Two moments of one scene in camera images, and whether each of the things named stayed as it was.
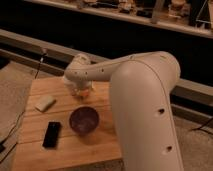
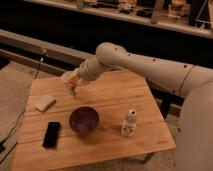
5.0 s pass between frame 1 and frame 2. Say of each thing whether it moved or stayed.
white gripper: moved
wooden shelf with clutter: stayed
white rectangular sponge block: stayed
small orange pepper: moved
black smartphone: stayed
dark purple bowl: stayed
